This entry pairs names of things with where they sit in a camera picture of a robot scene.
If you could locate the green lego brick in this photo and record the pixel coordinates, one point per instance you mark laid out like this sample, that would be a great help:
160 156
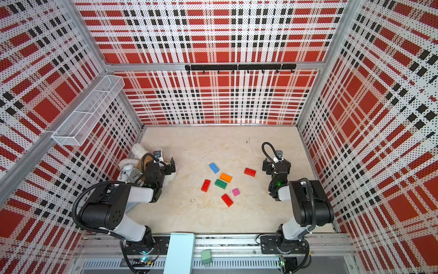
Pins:
221 184

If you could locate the white alarm clock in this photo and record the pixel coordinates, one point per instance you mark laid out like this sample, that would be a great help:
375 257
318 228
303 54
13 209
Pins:
129 174

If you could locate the red lego brick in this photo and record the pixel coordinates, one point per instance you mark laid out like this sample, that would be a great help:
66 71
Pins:
206 185
250 172
227 200

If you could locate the blue lego brick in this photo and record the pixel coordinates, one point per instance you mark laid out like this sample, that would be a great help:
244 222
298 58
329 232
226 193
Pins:
214 168

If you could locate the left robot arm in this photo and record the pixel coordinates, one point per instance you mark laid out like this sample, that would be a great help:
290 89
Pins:
101 207

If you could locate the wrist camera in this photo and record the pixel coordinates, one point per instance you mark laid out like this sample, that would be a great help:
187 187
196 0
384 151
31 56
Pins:
279 155
158 156

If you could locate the pink small lego brick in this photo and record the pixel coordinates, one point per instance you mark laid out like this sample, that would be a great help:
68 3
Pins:
236 192

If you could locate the pale green upright panel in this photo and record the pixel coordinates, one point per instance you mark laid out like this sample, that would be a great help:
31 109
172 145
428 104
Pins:
179 258

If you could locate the orange lego brick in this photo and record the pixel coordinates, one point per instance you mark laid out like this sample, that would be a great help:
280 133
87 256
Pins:
225 177

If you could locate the black hook rail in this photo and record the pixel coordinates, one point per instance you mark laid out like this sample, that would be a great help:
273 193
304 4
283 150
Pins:
243 67

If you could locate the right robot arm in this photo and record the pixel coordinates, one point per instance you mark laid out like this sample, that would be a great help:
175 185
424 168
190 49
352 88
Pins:
310 205

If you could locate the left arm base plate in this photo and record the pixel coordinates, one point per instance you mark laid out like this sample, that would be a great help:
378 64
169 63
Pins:
161 245

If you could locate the green terminal connector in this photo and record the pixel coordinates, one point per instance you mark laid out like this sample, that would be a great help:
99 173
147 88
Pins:
206 257

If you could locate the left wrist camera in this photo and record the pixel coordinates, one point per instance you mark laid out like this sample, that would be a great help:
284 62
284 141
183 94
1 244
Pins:
158 156

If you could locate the white teddy bear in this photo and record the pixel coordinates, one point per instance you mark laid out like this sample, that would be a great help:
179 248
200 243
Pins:
137 152

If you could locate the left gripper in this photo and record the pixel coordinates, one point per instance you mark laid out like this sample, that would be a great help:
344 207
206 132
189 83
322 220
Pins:
168 165

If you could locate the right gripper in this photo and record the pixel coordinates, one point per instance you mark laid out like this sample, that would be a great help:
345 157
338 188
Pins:
288 165

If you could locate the white wire mesh basket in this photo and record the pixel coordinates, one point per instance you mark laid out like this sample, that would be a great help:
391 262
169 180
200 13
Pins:
77 127

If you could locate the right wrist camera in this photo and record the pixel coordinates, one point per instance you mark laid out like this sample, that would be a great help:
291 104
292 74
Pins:
279 155

